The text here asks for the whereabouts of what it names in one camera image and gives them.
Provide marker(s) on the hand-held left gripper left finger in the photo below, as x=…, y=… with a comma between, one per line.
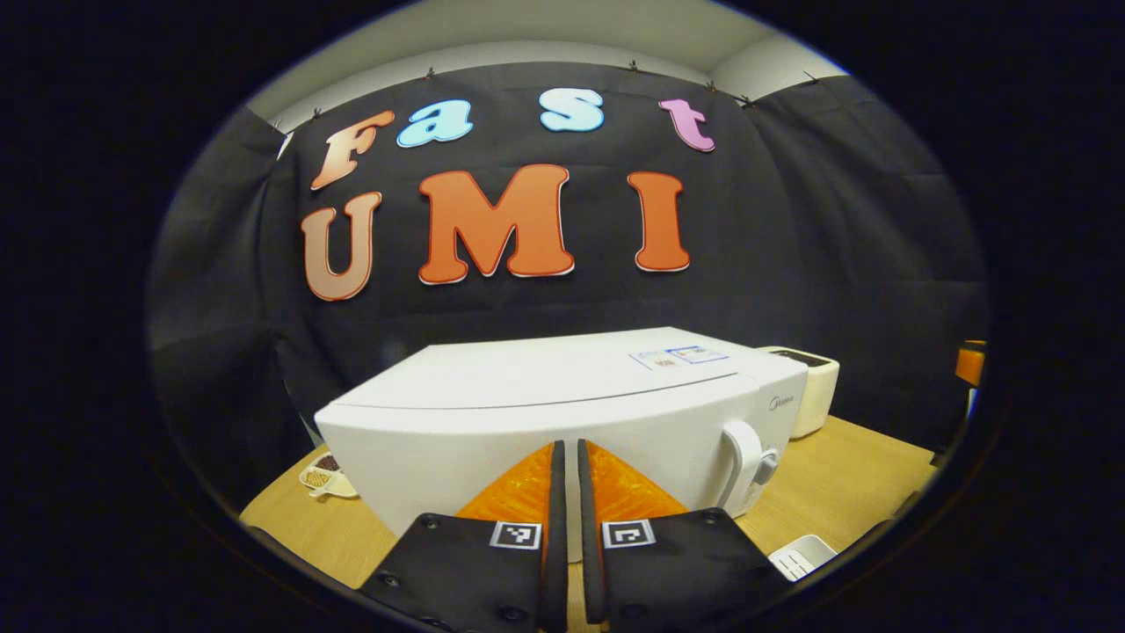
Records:
x=556, y=527

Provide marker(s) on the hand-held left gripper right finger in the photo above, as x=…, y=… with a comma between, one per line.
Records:
x=587, y=527

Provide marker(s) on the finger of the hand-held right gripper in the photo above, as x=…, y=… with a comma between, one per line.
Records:
x=970, y=362

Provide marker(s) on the white microwave oven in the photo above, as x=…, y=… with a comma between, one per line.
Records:
x=527, y=387

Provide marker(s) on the white toaster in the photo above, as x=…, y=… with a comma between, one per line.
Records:
x=817, y=387

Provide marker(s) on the small white rectangular tray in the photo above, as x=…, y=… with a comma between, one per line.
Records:
x=802, y=556

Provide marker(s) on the white divided snack dish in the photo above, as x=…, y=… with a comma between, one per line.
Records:
x=325, y=479

